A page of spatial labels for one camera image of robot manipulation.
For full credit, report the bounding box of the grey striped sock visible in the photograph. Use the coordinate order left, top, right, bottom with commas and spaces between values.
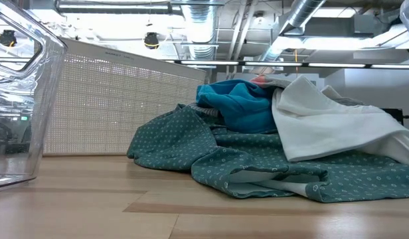
187, 102, 222, 118

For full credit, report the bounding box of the blue towel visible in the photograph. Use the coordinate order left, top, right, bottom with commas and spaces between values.
195, 78, 279, 135

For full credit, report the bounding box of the green dotted shirt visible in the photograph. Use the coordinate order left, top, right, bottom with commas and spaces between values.
126, 103, 409, 204

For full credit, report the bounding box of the white cloth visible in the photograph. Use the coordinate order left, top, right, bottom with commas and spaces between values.
271, 74, 409, 170

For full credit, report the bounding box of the white perforated plastic basket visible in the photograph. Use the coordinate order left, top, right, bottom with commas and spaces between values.
42, 37, 207, 157

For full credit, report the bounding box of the ceiling light strip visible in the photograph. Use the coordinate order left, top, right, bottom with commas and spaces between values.
164, 59, 409, 70

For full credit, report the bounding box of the black hanging ceiling device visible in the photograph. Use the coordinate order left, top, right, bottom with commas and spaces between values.
0, 29, 18, 48
143, 31, 160, 50

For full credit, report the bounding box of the grey ceiling pipe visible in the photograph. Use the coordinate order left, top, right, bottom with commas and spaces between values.
54, 0, 184, 17

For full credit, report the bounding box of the tall clear plastic bin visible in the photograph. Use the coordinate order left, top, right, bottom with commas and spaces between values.
0, 0, 68, 192

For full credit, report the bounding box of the silver ventilation duct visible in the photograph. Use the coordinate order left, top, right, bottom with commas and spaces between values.
181, 0, 222, 61
254, 0, 327, 64

